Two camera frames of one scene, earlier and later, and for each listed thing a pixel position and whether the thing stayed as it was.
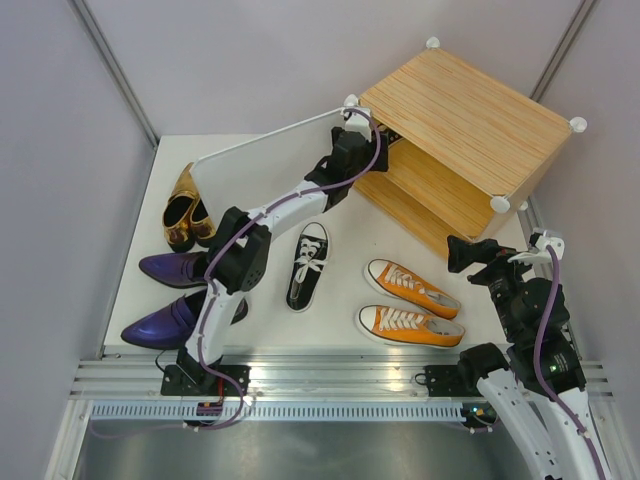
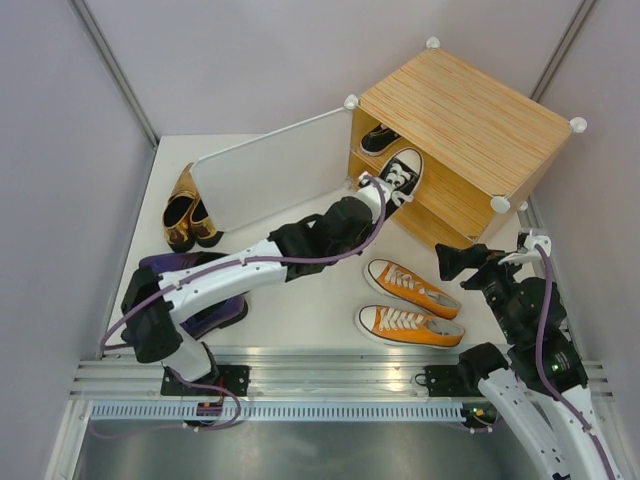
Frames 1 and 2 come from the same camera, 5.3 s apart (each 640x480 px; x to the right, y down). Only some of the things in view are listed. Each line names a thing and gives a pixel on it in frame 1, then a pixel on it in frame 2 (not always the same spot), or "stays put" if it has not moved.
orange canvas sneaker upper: x=397 y=282 stays put
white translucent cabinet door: x=247 y=174 stays put
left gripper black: x=381 y=164 → x=366 y=231
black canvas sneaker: x=386 y=138 stays put
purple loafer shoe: x=188 y=269 stays put
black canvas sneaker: x=309 y=263 → x=403 y=171
